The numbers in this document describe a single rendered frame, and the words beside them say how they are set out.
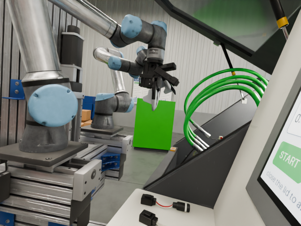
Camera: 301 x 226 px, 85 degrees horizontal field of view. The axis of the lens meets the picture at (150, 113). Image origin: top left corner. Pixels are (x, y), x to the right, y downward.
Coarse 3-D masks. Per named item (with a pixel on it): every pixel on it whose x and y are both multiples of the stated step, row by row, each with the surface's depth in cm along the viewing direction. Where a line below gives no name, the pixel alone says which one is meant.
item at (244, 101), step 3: (222, 45) 102; (222, 48) 102; (225, 48) 101; (225, 51) 101; (225, 54) 101; (228, 57) 101; (228, 60) 100; (228, 63) 101; (231, 63) 100; (231, 66) 100; (231, 72) 101; (234, 72) 99; (237, 84) 99; (240, 90) 99; (243, 99) 98; (246, 99) 98; (243, 102) 98; (246, 102) 98
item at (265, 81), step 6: (216, 72) 74; (222, 72) 73; (252, 72) 69; (204, 78) 75; (264, 78) 68; (198, 84) 76; (192, 90) 77; (186, 96) 78; (186, 102) 78; (186, 108) 78; (192, 120) 78
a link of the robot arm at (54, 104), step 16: (16, 0) 38; (32, 0) 39; (16, 16) 39; (32, 16) 40; (48, 16) 44; (16, 32) 40; (32, 32) 40; (48, 32) 43; (32, 48) 41; (48, 48) 43; (32, 64) 41; (48, 64) 43; (32, 80) 41; (48, 80) 42; (64, 80) 45; (32, 96) 40; (48, 96) 41; (64, 96) 44; (32, 112) 40; (48, 112) 42; (64, 112) 45
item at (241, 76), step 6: (222, 78) 66; (228, 78) 65; (234, 78) 64; (240, 78) 64; (246, 78) 63; (252, 78) 62; (210, 84) 67; (216, 84) 66; (258, 84) 62; (204, 90) 67; (264, 90) 61; (192, 102) 69; (192, 132) 70; (198, 138) 69; (204, 144) 68
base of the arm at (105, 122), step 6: (96, 114) 103; (102, 114) 103; (108, 114) 104; (96, 120) 103; (102, 120) 102; (108, 120) 104; (90, 126) 106; (96, 126) 102; (102, 126) 102; (108, 126) 104
